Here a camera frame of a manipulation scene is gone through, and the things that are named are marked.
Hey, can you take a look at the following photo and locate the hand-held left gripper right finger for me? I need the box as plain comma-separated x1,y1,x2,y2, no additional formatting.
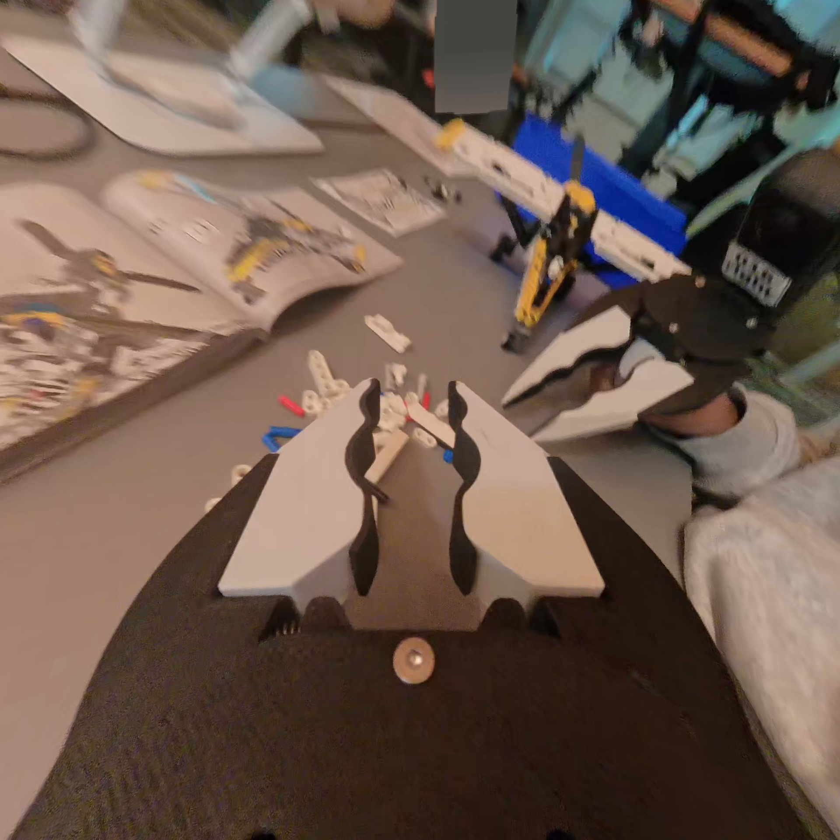
448,379,606,616

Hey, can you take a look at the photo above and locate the pile of lego pieces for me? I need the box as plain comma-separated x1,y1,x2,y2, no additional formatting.
206,314,460,516

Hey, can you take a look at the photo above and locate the person's right hand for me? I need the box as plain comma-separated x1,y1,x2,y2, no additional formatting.
638,391,747,438

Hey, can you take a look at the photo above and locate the lego instruction booklet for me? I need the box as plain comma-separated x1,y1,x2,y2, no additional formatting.
0,169,403,468

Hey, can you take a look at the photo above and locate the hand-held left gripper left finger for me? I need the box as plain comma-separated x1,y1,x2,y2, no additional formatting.
217,377,383,616

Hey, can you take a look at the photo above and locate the zebra pattern sticker sheet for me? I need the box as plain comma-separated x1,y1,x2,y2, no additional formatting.
314,169,448,238

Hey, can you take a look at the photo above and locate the person's grey clothing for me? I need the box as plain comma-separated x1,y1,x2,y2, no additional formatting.
682,453,840,840

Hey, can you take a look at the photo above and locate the black cable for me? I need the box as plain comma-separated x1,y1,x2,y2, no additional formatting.
0,97,98,160

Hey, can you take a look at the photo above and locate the standing desk with wooden top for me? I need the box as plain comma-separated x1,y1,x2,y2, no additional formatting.
630,0,840,158

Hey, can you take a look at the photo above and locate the blue plastic bin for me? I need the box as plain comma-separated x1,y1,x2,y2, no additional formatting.
512,113,689,290

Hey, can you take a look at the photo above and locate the white printed paper sheet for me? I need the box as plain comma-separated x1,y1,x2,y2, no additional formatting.
325,75,480,179

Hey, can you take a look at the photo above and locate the zebra striped lego plane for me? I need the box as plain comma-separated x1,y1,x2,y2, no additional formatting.
434,117,693,355

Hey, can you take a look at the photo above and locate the person's right forearm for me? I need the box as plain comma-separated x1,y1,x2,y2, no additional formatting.
656,384,805,503

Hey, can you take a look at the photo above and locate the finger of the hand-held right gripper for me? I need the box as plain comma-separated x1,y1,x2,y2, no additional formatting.
530,356,697,445
500,305,636,406

